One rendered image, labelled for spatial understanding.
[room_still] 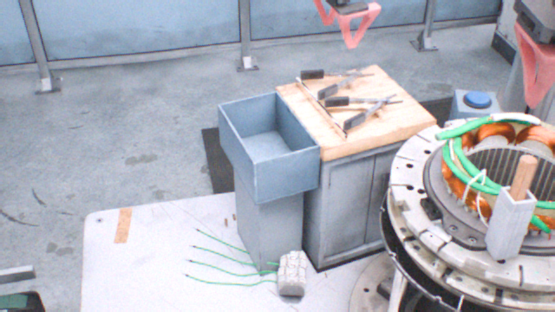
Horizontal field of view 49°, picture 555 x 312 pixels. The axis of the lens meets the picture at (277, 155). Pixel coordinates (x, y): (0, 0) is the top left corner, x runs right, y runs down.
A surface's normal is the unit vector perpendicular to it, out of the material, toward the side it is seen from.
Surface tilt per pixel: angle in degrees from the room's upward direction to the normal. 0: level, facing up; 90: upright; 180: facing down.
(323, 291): 0
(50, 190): 0
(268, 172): 90
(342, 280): 0
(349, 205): 90
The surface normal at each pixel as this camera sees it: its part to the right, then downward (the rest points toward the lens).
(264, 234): 0.39, 0.58
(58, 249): 0.00, -0.78
